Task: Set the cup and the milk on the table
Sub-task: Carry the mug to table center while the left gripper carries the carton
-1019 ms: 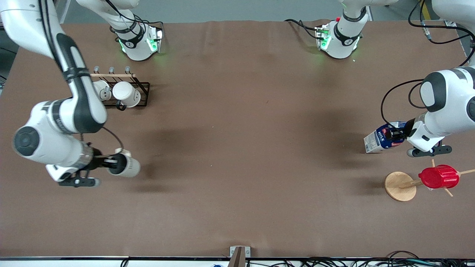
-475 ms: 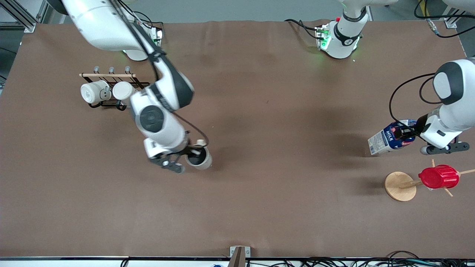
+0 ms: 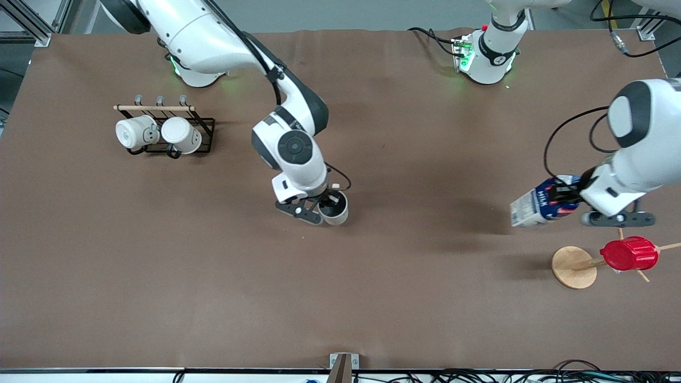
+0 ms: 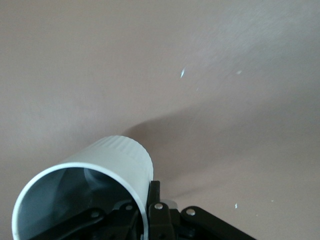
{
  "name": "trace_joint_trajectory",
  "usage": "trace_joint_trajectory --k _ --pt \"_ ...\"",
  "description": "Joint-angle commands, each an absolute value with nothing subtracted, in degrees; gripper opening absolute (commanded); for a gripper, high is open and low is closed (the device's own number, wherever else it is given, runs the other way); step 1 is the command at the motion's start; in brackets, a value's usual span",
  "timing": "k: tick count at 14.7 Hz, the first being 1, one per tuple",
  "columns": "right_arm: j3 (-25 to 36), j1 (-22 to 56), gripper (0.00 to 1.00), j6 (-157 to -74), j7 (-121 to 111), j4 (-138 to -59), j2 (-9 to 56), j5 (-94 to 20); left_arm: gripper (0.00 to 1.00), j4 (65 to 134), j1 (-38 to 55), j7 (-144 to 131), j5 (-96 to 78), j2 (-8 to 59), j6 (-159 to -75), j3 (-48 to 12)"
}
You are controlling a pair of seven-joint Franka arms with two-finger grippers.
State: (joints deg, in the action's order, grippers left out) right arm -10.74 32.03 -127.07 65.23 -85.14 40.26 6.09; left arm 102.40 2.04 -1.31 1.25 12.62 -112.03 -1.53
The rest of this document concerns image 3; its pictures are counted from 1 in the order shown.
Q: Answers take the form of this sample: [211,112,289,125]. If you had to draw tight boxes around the red plastic cup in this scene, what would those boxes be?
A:
[600,236,660,272]

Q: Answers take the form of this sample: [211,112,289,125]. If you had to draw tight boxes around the black left base cable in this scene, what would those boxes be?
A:
[408,27,460,57]

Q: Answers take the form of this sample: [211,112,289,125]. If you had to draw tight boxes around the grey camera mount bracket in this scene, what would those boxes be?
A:
[329,353,360,383]

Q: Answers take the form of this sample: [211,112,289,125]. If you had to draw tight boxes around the tangled black floor cables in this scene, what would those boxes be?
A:
[420,360,681,383]

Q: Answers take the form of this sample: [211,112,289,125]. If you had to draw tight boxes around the black cable with metal connector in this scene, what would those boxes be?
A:
[590,0,681,59]

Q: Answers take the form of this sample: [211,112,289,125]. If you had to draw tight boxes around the wooden mug tree stand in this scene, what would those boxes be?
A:
[551,228,681,290]

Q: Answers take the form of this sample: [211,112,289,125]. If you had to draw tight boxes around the plain white mug black handle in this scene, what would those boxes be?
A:
[161,116,203,160]

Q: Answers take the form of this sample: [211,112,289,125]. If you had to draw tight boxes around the white mug with face print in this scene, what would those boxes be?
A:
[115,115,161,156]

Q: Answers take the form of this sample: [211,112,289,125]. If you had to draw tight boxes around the grey mug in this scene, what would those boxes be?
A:
[318,184,350,227]

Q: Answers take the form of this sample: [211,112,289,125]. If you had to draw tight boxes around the aluminium frame profile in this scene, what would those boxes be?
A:
[0,0,72,47]
[636,0,681,41]

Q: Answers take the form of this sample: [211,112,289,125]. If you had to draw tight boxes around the black wire mug rack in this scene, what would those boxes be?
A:
[113,95,215,159]

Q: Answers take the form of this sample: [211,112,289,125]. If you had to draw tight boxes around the blue white milk carton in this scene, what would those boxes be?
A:
[510,174,583,229]

